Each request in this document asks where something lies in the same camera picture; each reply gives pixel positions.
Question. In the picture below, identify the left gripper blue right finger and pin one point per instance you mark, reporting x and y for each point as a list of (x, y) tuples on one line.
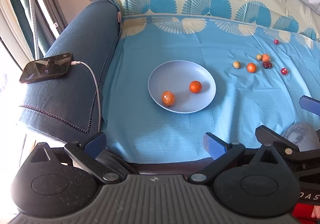
[(215, 146)]

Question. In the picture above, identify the tan round longan fruit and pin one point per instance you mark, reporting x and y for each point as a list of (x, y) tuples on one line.
[(236, 64)]

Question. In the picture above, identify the wrapped orange in plate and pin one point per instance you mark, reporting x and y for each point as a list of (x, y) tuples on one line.
[(168, 98)]

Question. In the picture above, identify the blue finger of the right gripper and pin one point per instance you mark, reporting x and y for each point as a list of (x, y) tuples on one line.
[(308, 103), (265, 135)]

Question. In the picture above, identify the window curtain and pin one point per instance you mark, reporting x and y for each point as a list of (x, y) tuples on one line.
[(41, 23)]

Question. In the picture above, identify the light blue round plate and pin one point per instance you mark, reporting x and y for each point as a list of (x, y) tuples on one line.
[(176, 76)]

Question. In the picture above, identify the blue fan-patterned cloth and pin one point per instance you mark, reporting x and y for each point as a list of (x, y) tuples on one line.
[(214, 34)]

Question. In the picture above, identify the bare orange in plate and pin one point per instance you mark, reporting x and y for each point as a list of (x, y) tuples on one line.
[(195, 87)]

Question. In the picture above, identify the bare orange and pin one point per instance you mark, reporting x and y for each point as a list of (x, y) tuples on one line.
[(195, 87), (251, 67)]

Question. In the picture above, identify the red fabric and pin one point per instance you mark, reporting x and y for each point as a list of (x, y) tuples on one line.
[(306, 213)]

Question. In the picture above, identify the black smartphone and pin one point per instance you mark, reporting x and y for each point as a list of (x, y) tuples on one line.
[(49, 68)]

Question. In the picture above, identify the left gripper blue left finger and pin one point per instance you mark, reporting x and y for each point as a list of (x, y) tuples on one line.
[(95, 145)]

